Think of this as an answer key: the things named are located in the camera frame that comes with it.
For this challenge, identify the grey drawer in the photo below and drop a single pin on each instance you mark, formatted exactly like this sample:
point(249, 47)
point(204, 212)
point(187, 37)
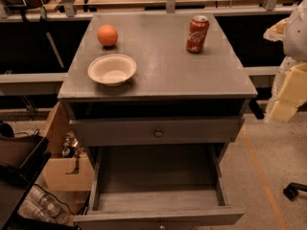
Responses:
point(157, 188)
point(156, 131)

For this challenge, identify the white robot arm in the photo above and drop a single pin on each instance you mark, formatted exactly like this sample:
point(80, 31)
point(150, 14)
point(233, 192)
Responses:
point(295, 40)

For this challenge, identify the grey wooden drawer cabinet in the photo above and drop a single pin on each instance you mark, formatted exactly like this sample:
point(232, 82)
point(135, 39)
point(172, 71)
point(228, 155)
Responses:
point(169, 81)

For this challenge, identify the grey top drawer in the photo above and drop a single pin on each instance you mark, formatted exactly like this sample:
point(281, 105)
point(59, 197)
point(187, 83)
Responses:
point(156, 131)

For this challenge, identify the white paper bowl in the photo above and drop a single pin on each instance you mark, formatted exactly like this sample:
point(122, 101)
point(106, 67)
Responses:
point(112, 70)

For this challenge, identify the orange ball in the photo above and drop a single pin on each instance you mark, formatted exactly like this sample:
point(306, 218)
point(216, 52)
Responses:
point(107, 35)

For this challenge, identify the red cola can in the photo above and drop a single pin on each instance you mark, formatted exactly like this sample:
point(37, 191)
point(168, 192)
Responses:
point(199, 26)

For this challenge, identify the cardboard box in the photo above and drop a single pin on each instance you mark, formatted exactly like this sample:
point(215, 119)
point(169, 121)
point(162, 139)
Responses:
point(61, 174)

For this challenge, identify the yellow foam padding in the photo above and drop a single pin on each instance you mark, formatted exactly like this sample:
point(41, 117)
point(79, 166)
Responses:
point(289, 89)

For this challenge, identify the black plastic bin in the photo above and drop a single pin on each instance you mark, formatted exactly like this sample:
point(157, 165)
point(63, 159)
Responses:
point(21, 161)

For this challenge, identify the clear plastic bottles bag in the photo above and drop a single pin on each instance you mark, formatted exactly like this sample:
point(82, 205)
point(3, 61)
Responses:
point(42, 206)

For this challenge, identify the black office chair caster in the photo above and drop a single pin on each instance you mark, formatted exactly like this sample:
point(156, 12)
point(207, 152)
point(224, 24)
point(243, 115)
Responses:
point(292, 190)

